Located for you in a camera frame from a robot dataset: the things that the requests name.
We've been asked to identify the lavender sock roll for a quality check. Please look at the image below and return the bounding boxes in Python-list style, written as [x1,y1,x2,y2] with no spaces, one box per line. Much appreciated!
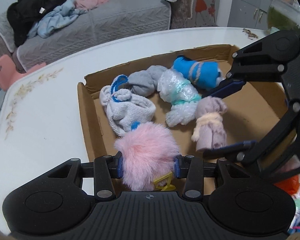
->
[191,96,228,151]

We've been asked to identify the bubble wrap teal band bundle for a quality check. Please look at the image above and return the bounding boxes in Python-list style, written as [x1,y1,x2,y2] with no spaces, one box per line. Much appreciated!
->
[157,69,201,127]

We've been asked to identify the light blue clothes pile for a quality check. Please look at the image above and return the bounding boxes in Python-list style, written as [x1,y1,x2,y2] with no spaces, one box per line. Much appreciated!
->
[27,0,88,38]

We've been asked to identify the orange plastic bundle large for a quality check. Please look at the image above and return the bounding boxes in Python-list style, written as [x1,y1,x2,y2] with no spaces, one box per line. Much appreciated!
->
[274,175,300,195]

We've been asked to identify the pink fluffy pompom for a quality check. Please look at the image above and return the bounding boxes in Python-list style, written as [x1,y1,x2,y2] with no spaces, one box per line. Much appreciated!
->
[114,122,180,191]

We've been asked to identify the grey sofa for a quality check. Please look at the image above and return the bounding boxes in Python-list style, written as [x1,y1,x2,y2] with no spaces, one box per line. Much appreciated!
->
[0,0,194,73]

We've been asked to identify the cardboard tray box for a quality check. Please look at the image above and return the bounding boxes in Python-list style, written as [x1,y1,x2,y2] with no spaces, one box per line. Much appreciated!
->
[77,44,298,198]

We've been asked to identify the grey white sock bundle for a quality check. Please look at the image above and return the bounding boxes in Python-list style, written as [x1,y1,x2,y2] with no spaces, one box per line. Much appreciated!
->
[99,65,167,137]

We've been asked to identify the grey cabinet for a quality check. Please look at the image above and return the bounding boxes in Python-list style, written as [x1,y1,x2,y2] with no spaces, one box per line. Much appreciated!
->
[228,0,273,30]

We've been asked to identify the pink chair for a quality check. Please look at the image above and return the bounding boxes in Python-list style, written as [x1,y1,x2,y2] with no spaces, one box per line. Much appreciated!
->
[0,54,46,92]

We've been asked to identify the glass fish tank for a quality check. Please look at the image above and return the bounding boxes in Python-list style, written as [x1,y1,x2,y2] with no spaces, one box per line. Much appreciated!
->
[267,0,300,35]

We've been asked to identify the blue white sock roll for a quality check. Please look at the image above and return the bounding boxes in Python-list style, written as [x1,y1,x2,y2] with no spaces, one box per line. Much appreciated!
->
[172,55,224,90]

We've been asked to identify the black jacket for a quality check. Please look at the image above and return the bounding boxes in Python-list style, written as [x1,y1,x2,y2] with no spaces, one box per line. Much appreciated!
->
[6,0,66,46]

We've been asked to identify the pink clothes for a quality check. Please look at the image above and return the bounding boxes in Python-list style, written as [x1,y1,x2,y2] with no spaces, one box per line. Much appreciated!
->
[74,0,109,11]

